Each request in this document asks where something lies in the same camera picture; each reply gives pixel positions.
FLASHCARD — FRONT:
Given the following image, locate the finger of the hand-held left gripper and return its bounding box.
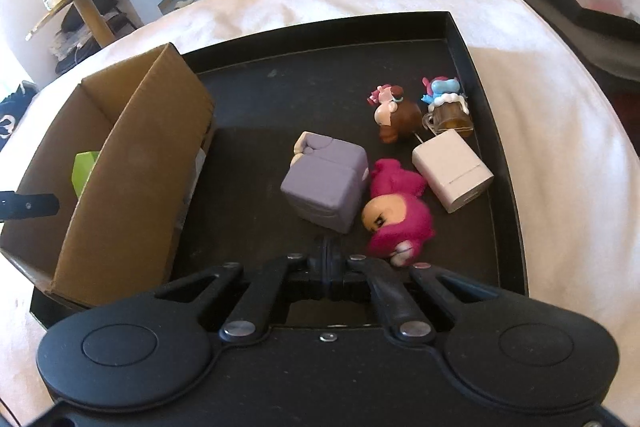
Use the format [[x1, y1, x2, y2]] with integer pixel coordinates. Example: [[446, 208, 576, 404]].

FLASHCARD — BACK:
[[0, 191, 60, 223]]

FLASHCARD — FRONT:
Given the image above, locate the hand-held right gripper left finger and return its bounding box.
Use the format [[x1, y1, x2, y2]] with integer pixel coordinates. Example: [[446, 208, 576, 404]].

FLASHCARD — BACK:
[[150, 238, 329, 342]]

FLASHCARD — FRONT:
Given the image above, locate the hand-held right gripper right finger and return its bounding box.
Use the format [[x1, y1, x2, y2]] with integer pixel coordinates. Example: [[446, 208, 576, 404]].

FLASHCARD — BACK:
[[328, 238, 503, 342]]

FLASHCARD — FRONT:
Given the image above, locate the green hexagonal block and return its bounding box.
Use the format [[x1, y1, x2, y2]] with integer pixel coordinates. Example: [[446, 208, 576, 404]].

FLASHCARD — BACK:
[[72, 151, 101, 198]]

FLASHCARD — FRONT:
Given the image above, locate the purple cube toy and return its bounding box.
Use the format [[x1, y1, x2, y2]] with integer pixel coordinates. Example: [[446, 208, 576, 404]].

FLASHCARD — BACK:
[[280, 132, 370, 235]]

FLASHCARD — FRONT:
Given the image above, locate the red plush toy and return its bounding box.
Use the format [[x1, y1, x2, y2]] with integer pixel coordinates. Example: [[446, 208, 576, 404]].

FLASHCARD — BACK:
[[361, 158, 435, 268]]

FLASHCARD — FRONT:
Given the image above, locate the brown cardboard box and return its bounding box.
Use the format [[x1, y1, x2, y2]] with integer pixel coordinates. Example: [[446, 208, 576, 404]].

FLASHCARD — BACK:
[[0, 42, 219, 311]]

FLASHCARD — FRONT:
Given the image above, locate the white charger block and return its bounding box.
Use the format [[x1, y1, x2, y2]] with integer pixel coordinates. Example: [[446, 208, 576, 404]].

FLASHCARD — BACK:
[[411, 128, 495, 214]]

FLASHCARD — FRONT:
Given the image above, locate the brown monkey figurine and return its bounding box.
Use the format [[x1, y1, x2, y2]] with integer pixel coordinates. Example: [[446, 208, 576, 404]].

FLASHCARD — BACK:
[[367, 83, 424, 144]]

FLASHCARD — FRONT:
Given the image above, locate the blue figurine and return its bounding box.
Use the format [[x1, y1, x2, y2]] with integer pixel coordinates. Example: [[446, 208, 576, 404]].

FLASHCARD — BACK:
[[421, 76, 473, 138]]

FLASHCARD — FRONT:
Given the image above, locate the black printed garment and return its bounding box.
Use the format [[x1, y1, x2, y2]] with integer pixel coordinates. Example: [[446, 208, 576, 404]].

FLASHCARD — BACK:
[[0, 82, 39, 148]]

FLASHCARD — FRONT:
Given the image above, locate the pile of clothes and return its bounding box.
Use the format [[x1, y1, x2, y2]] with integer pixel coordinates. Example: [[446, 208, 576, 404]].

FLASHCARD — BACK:
[[49, 0, 142, 74]]

